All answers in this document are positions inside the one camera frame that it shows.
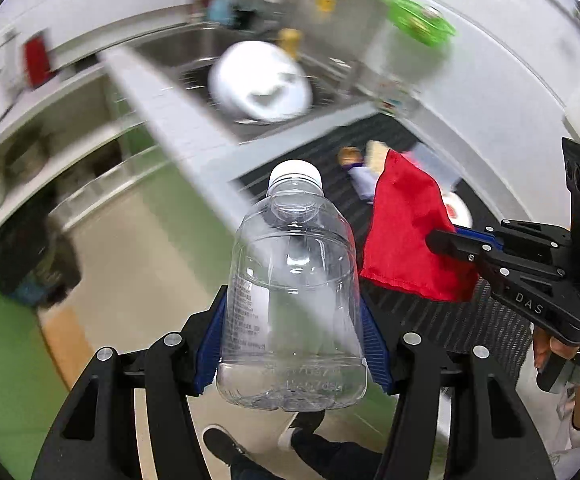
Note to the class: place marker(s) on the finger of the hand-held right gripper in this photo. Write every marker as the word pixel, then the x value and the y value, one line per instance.
pixel 534 234
pixel 454 242

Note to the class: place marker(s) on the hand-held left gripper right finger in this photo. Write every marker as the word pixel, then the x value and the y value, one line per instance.
pixel 374 350

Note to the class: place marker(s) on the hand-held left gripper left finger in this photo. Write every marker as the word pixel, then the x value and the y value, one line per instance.
pixel 212 345

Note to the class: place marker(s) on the red cloth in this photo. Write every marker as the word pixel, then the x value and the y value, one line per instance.
pixel 404 230

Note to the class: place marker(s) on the clear plastic bottle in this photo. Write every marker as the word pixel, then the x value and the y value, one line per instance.
pixel 290 285

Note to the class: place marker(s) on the black trash bin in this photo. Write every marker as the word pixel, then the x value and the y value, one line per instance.
pixel 25 255

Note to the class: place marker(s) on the person's right hand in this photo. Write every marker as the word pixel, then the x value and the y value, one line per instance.
pixel 539 352

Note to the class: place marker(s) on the white round lid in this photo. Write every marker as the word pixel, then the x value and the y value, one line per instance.
pixel 459 212

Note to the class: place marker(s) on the pale blue packet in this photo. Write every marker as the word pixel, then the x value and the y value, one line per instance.
pixel 437 162

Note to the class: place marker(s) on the person's right leg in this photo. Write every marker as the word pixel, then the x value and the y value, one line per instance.
pixel 335 460

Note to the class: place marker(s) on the person's leg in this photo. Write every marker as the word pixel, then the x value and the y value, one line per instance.
pixel 252 470
pixel 335 460

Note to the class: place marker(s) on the beige cracker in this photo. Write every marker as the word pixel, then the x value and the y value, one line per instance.
pixel 377 154

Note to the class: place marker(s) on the black ribbed mat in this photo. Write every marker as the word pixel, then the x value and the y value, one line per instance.
pixel 399 130

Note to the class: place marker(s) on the person's left leg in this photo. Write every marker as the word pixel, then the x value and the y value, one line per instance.
pixel 252 470

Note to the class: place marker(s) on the green cabinet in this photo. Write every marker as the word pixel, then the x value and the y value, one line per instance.
pixel 195 200

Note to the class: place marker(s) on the clear printed glass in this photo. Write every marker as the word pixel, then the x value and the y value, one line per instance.
pixel 394 95

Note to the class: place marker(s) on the clear storage bin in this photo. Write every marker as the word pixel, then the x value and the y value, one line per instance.
pixel 100 185

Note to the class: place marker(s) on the green plastic basket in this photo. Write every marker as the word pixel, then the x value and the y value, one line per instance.
pixel 414 20

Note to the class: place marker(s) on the white bowl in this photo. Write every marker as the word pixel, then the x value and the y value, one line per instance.
pixel 255 80

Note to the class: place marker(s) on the small yellow bottle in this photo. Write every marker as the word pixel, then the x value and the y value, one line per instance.
pixel 290 42

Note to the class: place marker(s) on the steel pot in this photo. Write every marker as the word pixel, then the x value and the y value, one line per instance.
pixel 25 157

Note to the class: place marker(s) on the steel sink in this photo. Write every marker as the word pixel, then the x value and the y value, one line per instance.
pixel 180 52

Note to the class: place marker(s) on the dark cloth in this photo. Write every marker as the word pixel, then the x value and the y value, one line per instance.
pixel 247 10

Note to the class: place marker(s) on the red canister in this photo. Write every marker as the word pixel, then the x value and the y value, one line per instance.
pixel 37 62

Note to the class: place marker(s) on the blue dish soap bottle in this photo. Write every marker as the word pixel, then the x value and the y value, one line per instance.
pixel 220 7

